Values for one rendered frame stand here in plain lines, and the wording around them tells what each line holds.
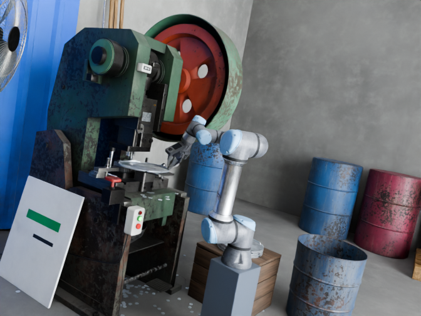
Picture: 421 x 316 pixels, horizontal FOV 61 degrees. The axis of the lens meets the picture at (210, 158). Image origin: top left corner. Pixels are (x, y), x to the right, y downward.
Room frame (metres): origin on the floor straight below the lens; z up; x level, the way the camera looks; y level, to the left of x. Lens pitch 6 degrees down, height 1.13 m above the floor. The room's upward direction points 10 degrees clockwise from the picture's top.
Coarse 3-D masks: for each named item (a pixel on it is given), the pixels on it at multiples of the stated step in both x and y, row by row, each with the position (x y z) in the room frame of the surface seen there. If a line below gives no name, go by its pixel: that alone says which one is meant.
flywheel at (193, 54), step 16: (176, 32) 2.41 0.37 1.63; (192, 32) 2.34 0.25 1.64; (208, 32) 2.28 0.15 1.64; (176, 48) 2.44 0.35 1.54; (192, 48) 2.37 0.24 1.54; (208, 48) 2.31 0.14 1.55; (224, 48) 2.30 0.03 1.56; (192, 64) 2.36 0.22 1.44; (208, 64) 2.30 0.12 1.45; (224, 64) 2.20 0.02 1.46; (192, 80) 2.35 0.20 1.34; (208, 80) 2.29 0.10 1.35; (224, 80) 2.19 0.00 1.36; (192, 96) 2.34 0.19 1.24; (208, 96) 2.28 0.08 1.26; (176, 112) 2.40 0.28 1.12; (192, 112) 2.33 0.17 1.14; (208, 112) 2.23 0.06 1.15; (176, 128) 2.34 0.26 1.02
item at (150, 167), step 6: (120, 162) 2.02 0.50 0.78; (126, 162) 2.06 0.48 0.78; (132, 162) 2.10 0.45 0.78; (138, 162) 2.14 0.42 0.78; (132, 168) 1.88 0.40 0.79; (138, 168) 1.94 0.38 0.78; (144, 168) 1.96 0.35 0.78; (150, 168) 1.99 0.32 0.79; (156, 168) 2.05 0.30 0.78; (162, 168) 2.09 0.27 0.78
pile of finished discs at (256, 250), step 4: (252, 240) 2.27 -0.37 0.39; (256, 240) 2.27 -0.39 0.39; (220, 244) 2.14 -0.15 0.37; (224, 244) 2.11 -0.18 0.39; (252, 244) 2.20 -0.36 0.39; (256, 244) 2.21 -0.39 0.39; (260, 244) 2.23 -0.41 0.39; (220, 248) 2.11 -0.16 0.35; (224, 248) 2.08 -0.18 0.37; (252, 248) 2.12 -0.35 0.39; (256, 248) 2.13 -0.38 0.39; (260, 248) 2.14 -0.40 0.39; (252, 252) 2.05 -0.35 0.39; (256, 252) 2.07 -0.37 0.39; (260, 252) 2.09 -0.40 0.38; (252, 256) 2.05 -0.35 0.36; (256, 256) 2.07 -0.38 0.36
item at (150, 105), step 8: (144, 104) 2.02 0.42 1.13; (152, 104) 2.08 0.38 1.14; (144, 112) 2.02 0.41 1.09; (152, 112) 2.09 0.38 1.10; (144, 120) 2.03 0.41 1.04; (152, 120) 2.10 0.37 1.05; (120, 128) 2.04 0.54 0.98; (128, 128) 2.01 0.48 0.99; (144, 128) 2.04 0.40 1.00; (152, 128) 2.10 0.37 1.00; (120, 136) 2.03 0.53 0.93; (128, 136) 2.00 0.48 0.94; (136, 136) 2.00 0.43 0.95; (144, 136) 2.01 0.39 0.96; (152, 136) 2.07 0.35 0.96; (128, 144) 2.00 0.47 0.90; (136, 144) 2.00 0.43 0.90; (144, 144) 2.02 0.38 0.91
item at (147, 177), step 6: (138, 174) 1.98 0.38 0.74; (144, 174) 1.96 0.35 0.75; (150, 174) 2.00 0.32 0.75; (156, 174) 1.89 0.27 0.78; (162, 174) 1.90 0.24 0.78; (168, 174) 1.94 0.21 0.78; (138, 180) 1.97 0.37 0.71; (144, 180) 1.96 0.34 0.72; (150, 180) 2.01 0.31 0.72; (144, 186) 1.97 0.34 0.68; (150, 186) 2.01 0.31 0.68
